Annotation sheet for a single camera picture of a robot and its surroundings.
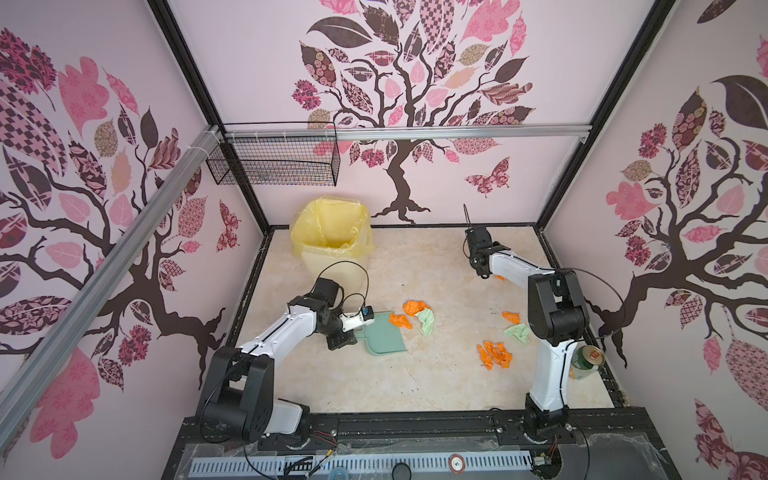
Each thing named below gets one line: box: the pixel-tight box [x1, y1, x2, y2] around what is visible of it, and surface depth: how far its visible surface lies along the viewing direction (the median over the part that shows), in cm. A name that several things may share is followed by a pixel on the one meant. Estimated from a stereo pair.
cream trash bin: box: [301, 252, 365, 285], surface depth 81 cm
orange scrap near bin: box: [388, 313, 413, 330], surface depth 95 cm
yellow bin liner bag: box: [290, 197, 375, 259], surface depth 94 cm
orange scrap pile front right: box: [477, 341, 513, 371], surface depth 87 cm
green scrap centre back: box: [417, 308, 435, 335], surface depth 94 cm
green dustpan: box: [355, 311, 407, 354], surface depth 92 cm
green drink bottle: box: [569, 345, 606, 381], surface depth 77 cm
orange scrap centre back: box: [402, 300, 432, 317], surface depth 97 cm
